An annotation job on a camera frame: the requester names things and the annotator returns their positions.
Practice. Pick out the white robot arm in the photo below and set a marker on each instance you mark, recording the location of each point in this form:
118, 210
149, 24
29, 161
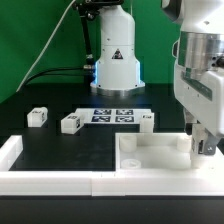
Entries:
118, 70

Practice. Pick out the white U-shaped obstacle fence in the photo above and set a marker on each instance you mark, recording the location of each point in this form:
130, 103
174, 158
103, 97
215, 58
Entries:
115, 183

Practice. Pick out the white sheet with tags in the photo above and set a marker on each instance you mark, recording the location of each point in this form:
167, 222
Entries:
113, 116

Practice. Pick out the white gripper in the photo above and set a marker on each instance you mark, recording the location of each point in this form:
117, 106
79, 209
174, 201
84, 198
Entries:
199, 85

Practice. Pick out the white square tabletop part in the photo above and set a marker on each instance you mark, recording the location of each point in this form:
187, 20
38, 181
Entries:
155, 153

